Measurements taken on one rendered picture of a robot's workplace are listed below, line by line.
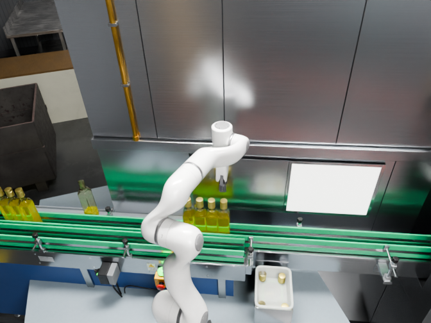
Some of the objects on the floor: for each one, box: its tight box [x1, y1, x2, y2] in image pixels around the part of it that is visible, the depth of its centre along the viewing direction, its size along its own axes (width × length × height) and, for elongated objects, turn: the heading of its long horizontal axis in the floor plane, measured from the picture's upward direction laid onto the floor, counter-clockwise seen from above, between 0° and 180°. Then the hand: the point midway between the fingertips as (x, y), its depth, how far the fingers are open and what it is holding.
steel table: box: [3, 0, 68, 56], centre depth 603 cm, size 75×198×107 cm, turn 19°
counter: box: [0, 50, 88, 124], centre depth 495 cm, size 70×222×74 cm, turn 109°
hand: (223, 184), depth 161 cm, fingers open, 5 cm apart
